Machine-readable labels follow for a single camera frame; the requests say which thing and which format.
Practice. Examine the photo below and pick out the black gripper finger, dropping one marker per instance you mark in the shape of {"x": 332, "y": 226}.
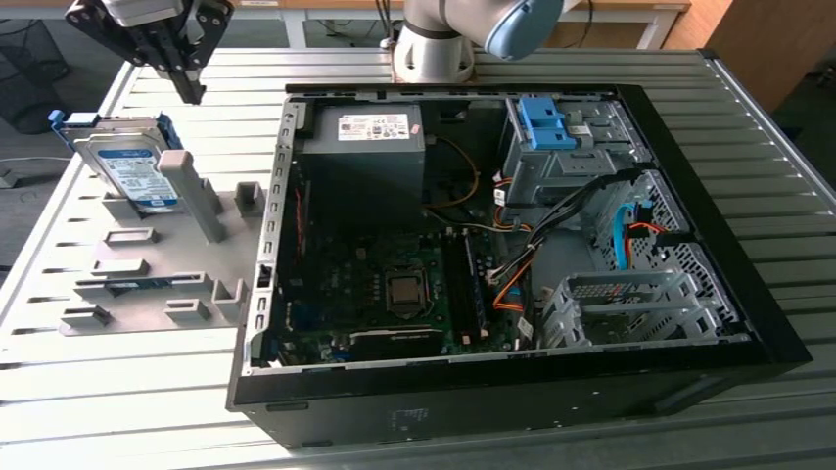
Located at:
{"x": 97, "y": 24}
{"x": 215, "y": 24}

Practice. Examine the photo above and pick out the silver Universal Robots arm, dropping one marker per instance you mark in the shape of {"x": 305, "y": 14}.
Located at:
{"x": 431, "y": 54}

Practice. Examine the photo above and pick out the hard disk in blue carrier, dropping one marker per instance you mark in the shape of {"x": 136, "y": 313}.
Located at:
{"x": 131, "y": 166}

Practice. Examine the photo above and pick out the metal disk bay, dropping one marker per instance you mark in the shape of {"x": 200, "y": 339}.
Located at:
{"x": 627, "y": 279}

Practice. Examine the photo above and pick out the grey power supply unit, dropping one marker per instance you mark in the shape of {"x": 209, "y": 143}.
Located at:
{"x": 365, "y": 171}

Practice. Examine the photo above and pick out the grey parts rack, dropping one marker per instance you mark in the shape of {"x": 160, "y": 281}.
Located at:
{"x": 169, "y": 254}

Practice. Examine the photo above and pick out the blue plastic drive latch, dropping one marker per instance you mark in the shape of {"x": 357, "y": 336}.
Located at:
{"x": 541, "y": 122}

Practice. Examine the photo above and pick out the green motherboard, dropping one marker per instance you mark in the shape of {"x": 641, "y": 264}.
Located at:
{"x": 340, "y": 274}

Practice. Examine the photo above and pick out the silver CPU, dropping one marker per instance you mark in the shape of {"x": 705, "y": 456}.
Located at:
{"x": 405, "y": 290}

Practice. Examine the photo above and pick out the metal optical drive cage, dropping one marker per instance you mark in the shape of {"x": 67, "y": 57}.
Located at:
{"x": 568, "y": 171}

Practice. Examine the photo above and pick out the black RAM stick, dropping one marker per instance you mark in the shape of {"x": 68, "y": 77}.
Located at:
{"x": 453, "y": 284}

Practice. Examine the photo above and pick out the CPU socket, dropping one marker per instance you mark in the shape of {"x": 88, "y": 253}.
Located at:
{"x": 408, "y": 312}

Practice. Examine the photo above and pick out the black graphics card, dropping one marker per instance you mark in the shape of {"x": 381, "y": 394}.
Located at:
{"x": 399, "y": 343}

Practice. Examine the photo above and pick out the wooden cabinet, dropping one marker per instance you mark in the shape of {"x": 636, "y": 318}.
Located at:
{"x": 771, "y": 49}

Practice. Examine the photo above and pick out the black open PC case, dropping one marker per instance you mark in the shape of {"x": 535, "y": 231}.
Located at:
{"x": 523, "y": 391}

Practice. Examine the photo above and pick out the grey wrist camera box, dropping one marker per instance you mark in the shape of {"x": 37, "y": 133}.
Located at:
{"x": 144, "y": 10}

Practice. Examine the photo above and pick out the white frame desk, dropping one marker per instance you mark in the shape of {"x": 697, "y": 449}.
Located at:
{"x": 653, "y": 22}

